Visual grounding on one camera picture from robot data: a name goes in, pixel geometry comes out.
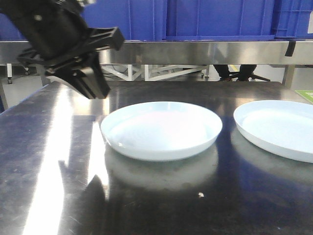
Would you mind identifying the blue crate upper left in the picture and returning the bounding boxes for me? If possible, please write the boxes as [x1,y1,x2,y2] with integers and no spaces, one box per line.
[0,0,167,43]

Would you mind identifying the stainless steel shelf rail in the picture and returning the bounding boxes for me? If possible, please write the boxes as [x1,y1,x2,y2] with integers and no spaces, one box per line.
[0,40,313,66]

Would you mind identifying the person's shoes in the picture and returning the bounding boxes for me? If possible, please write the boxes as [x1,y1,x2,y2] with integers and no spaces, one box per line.
[213,65,270,81]

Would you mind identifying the green mat corner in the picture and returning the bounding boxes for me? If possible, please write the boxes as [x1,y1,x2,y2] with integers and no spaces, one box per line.
[295,90,313,103]

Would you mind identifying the blue crate upper right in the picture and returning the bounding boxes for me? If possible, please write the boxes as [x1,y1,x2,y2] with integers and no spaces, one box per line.
[271,0,313,39]

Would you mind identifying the black tape strip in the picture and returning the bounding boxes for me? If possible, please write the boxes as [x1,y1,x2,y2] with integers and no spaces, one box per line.
[285,41,296,57]

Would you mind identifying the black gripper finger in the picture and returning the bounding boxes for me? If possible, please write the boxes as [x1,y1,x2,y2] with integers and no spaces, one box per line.
[46,52,110,99]

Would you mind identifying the blue crate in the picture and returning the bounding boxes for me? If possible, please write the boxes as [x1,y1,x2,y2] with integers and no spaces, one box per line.
[271,0,313,39]
[0,0,167,43]
[165,0,274,41]

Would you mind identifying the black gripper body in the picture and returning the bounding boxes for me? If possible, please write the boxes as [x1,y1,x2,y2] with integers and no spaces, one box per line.
[0,0,125,70]

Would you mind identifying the white metal frame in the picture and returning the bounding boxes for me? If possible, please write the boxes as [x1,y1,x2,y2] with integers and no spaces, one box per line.
[101,64,210,81]

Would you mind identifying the blue crate upper middle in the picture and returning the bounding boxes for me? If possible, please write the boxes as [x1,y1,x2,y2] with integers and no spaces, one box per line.
[165,0,274,41]

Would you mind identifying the light blue plate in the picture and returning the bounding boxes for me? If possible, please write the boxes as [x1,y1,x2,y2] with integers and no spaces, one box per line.
[233,100,313,163]
[100,101,223,162]

